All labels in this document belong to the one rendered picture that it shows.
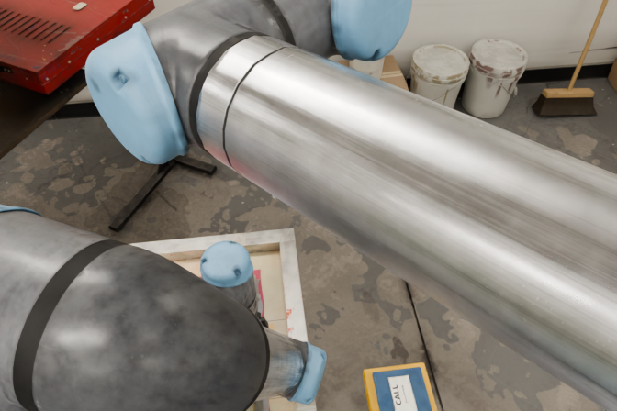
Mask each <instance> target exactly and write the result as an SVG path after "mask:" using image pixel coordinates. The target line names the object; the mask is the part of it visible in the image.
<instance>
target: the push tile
mask: <svg viewBox="0 0 617 411"><path fill-rule="evenodd" d="M372 375H373V380H374V385H375V389H376V398H377V402H378V407H379V411H432V406H431V403H430V399H429V396H428V393H427V389H426V385H425V382H424V379H423V375H422V372H421V367H415V368H407V369H399V370H392V371H383V372H373V374H372Z"/></svg>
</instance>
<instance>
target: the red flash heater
mask: <svg viewBox="0 0 617 411"><path fill-rule="evenodd" d="M79 3H85V4H86V6H85V7H84V8H82V9H81V10H73V7H74V6H76V5H77V4H79ZM153 9H155V5H154V2H153V0H0V66H5V67H8V68H10V69H11V71H12V72H13V74H12V73H9V72H0V80H1V81H4V82H7V83H11V84H15V85H18V86H21V87H24V88H27V89H29V90H33V91H36V92H39V93H42V94H46V95H49V94H50V93H52V92H53V91H54V90H55V89H57V88H58V87H59V86H60V85H62V84H63V83H64V82H65V81H67V80H68V79H69V78H70V77H72V76H73V75H74V74H75V73H77V72H78V71H79V70H80V69H82V68H83V67H84V66H85V64H86V60H87V58H88V56H89V54H90V53H91V52H92V51H93V50H94V49H95V48H97V47H99V46H101V45H102V44H104V43H106V42H108V41H110V40H112V39H114V38H116V37H117V36H119V35H121V34H123V33H125V32H127V31H128V30H129V29H131V28H132V27H133V24H135V23H137V22H139V21H141V20H142V19H143V18H144V17H146V16H147V15H148V14H150V12H151V11H152V10H153Z"/></svg>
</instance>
